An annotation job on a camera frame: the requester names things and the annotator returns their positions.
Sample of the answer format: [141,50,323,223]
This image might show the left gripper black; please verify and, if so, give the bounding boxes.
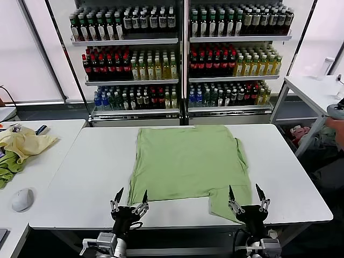
[110,187,149,235]

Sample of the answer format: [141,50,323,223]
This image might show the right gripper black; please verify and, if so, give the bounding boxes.
[228,183,271,239]

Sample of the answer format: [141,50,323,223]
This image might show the light green t-shirt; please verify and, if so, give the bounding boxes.
[127,125,253,224]

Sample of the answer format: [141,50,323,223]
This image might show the grey handheld controller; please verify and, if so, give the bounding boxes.
[327,98,344,119]

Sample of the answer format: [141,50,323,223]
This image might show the pink red clothes heap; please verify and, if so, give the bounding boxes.
[289,125,312,146]

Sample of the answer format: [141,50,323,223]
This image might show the grey green clothes heap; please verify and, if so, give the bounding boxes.
[306,126,336,148]

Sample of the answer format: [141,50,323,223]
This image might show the person's hand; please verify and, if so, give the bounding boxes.
[326,117,344,135]

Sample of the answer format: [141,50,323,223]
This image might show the person's dark trousers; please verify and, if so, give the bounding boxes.
[309,153,344,202]

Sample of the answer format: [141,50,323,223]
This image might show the white computer mouse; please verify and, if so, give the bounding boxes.
[11,188,35,213]

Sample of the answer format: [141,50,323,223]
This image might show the blue white striped item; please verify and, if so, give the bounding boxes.
[35,124,51,136]

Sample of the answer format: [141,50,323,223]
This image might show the pale yellow garment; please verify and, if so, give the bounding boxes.
[0,126,59,164]

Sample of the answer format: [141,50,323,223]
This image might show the crumpled green cloth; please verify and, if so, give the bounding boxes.
[0,150,24,190]

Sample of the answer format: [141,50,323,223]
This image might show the white side table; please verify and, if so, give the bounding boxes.
[270,75,344,159]

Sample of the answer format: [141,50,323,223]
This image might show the grey laptop corner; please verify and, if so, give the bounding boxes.
[0,228,11,247]

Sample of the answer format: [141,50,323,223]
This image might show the beverage shelf unit narrow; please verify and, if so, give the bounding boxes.
[44,0,186,127]

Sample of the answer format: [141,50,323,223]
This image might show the beverage shelf unit wide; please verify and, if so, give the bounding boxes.
[184,0,318,126]

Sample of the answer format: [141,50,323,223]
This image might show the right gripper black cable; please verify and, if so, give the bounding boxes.
[232,228,253,258]

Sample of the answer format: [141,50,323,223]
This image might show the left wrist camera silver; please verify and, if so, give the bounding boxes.
[80,232,118,256]

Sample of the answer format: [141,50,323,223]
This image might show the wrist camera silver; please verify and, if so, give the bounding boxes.
[80,232,118,256]
[259,238,282,258]

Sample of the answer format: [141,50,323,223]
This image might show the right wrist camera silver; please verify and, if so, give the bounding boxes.
[259,238,282,258]

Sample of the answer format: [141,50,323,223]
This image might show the metal table frame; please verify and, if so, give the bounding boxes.
[53,228,307,257]

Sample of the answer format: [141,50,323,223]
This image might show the black wall cable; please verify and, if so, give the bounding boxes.
[0,84,17,107]

